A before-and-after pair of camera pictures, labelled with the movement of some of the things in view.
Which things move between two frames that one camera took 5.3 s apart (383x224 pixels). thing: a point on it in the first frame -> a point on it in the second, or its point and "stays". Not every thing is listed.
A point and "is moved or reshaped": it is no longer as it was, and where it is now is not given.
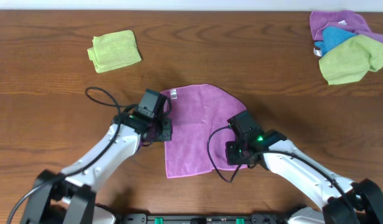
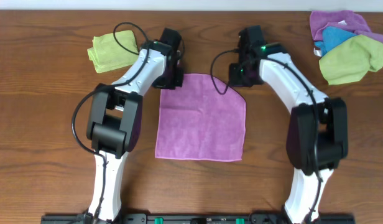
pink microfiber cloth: (195, 111) is moved or reshaped
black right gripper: (234, 154) -> (241, 78)
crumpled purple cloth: (350, 20) stays
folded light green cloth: (113, 50) stays
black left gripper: (165, 130) -> (170, 80)
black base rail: (203, 218) stays
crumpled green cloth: (352, 61) stays
